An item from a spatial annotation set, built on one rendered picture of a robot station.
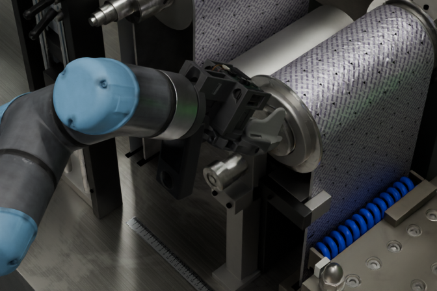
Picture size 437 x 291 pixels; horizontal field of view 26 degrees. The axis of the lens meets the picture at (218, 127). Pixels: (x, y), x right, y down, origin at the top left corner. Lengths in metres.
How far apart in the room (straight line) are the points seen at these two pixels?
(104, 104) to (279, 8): 0.58
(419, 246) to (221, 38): 0.42
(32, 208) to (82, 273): 0.61
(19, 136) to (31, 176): 0.05
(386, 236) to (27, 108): 0.64
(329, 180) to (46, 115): 0.48
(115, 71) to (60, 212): 0.72
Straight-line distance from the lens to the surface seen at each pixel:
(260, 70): 1.35
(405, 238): 1.44
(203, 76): 1.03
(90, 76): 0.92
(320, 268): 1.36
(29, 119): 0.99
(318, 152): 1.22
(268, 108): 1.23
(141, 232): 1.58
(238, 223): 1.40
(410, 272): 1.40
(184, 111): 1.00
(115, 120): 0.93
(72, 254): 1.57
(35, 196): 0.95
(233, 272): 1.51
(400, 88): 1.32
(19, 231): 0.92
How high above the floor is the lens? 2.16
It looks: 47 degrees down
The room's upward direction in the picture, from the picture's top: straight up
